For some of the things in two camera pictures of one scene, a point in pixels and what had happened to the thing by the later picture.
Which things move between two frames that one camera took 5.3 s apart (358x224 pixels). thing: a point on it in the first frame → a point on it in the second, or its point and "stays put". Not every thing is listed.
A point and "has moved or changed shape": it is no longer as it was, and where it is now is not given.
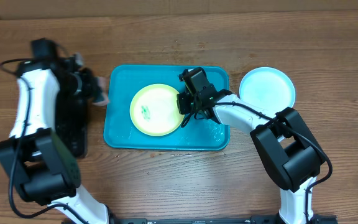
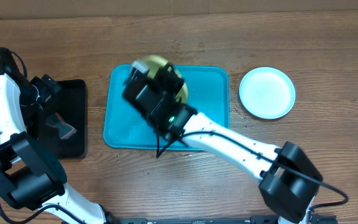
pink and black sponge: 99,88 → 66,130
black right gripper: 186,102 → 166,78
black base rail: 255,219 stays put
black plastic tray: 71,116 stays put
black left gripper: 86,75 → 48,86
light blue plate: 268,89 stays put
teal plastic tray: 200,133 stays put
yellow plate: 154,112 has moved or changed shape
